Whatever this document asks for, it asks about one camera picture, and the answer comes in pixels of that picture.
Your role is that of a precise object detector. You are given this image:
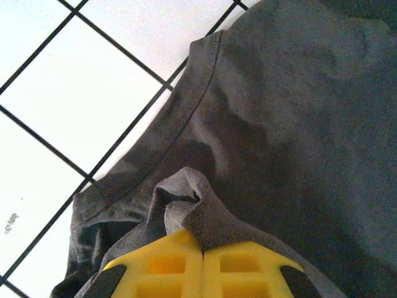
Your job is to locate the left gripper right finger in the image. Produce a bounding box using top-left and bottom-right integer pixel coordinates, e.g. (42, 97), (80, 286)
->
(203, 242), (321, 298)

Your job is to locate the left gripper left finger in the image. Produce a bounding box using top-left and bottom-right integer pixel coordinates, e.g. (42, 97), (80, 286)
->
(73, 228), (203, 298)

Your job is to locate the dark gray t-shirt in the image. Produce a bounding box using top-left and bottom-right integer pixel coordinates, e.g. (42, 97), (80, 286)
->
(49, 0), (397, 298)

